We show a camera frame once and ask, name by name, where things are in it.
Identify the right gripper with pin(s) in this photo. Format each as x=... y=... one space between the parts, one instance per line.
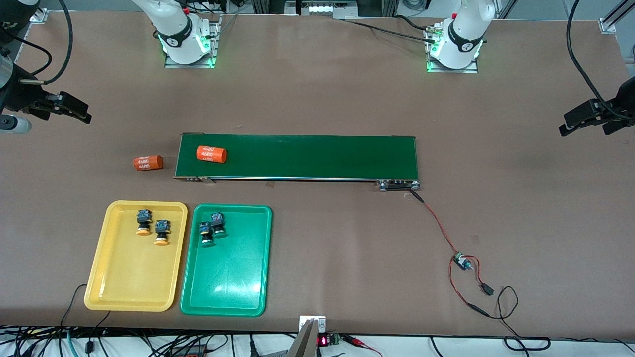
x=21 y=97

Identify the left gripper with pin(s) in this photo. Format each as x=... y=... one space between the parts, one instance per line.
x=623 y=102

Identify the orange cylinder white print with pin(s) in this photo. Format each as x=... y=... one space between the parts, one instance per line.
x=212 y=154
x=148 y=162

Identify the yellow push button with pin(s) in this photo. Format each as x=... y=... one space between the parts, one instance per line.
x=144 y=218
x=161 y=229

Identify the green push button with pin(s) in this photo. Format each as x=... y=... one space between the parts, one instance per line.
x=218 y=222
x=207 y=233

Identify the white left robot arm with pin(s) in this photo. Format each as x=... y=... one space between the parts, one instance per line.
x=464 y=34

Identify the yellow plastic tray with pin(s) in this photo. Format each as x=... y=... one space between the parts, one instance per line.
x=124 y=277

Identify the green conveyor belt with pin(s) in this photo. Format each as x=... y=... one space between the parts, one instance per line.
x=399 y=153

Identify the small green circuit board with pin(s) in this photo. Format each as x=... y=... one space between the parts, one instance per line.
x=461 y=261

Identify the green plastic tray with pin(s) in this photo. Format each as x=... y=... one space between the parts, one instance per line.
x=228 y=277

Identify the white light bar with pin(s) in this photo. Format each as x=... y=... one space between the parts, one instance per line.
x=322 y=7

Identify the black power plug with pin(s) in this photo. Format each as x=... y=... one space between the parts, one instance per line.
x=253 y=347

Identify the red clip lead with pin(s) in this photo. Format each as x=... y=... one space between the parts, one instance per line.
x=358 y=341

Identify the silver mounting plate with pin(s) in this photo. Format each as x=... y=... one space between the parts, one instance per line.
x=312 y=321

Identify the grey metal beam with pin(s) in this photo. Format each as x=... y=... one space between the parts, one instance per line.
x=302 y=344

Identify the red LED display module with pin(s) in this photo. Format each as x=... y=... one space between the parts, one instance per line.
x=323 y=340

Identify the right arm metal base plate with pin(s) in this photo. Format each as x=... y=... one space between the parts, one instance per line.
x=188 y=66

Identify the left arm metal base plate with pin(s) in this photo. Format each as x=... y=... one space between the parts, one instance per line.
x=446 y=71

